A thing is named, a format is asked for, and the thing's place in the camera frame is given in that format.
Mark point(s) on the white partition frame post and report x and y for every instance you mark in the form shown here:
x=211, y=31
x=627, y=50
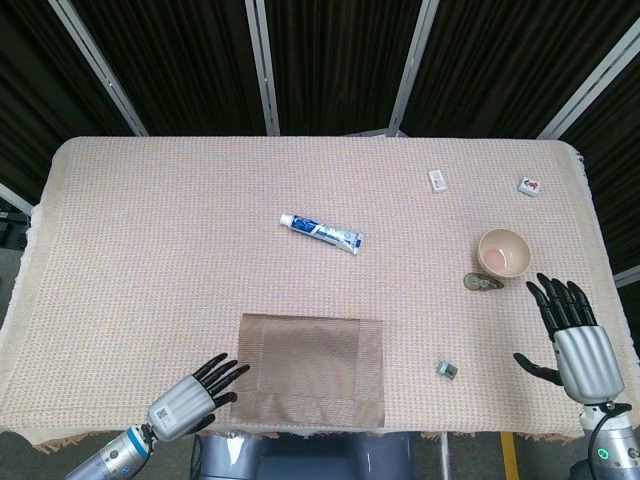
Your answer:
x=414, y=65
x=15, y=197
x=100, y=65
x=590, y=90
x=262, y=65
x=630, y=276

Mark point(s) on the light brown bowl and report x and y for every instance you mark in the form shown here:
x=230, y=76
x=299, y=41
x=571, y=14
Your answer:
x=515, y=250

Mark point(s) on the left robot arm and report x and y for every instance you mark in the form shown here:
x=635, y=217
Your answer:
x=110, y=455

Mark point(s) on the blue white toothpaste tube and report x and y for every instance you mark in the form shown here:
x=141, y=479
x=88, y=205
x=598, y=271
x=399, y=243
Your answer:
x=320, y=232

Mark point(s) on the clear green correction tape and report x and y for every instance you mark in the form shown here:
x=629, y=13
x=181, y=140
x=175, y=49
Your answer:
x=477, y=283

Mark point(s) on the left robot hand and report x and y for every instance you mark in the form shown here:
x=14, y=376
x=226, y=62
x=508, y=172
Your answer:
x=180, y=405

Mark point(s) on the white mahjong tile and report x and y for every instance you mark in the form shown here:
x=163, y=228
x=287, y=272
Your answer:
x=529, y=186

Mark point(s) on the small white box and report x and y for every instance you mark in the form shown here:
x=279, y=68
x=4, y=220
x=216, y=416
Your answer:
x=438, y=181

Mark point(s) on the brown woven placemat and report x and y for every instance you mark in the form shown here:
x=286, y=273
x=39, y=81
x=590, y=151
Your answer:
x=310, y=365

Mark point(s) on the beige woven tablecloth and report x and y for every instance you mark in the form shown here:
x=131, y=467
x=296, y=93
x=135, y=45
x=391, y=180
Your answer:
x=150, y=225

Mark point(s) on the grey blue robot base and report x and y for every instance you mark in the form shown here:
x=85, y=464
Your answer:
x=310, y=460

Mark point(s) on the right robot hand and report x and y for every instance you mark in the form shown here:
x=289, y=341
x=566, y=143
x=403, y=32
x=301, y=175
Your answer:
x=585, y=360

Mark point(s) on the metal table leg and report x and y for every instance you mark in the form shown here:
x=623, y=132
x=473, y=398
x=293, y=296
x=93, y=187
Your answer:
x=443, y=455

